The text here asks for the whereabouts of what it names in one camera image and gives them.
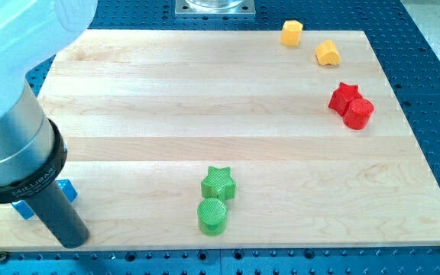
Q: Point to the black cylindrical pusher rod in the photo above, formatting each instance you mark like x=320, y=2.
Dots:
x=53, y=208

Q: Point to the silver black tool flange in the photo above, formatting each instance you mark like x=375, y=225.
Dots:
x=32, y=150

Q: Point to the blue block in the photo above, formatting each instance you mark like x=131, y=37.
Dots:
x=68, y=189
x=23, y=209

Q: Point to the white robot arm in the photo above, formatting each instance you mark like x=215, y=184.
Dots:
x=31, y=31

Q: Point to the wooden board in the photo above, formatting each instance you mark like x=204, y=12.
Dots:
x=145, y=113

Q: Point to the green cylinder block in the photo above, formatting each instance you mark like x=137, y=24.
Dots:
x=212, y=216

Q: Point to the green star block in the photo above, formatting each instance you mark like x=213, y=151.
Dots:
x=218, y=184

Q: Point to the yellow hexagon block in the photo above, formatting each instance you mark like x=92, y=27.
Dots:
x=291, y=33

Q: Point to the red star block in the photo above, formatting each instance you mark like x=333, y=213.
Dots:
x=342, y=96

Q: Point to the yellow heart block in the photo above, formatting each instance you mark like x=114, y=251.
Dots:
x=327, y=53

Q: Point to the red cylinder block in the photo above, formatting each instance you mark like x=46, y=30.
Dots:
x=358, y=113

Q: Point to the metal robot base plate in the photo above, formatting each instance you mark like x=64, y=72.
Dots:
x=214, y=8

